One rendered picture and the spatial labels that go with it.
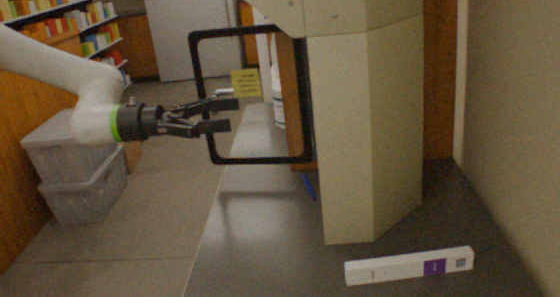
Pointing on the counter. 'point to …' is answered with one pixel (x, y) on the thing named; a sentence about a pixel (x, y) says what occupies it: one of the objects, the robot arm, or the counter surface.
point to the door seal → (299, 88)
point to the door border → (297, 91)
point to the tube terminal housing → (366, 102)
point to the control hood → (278, 4)
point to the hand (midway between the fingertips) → (230, 114)
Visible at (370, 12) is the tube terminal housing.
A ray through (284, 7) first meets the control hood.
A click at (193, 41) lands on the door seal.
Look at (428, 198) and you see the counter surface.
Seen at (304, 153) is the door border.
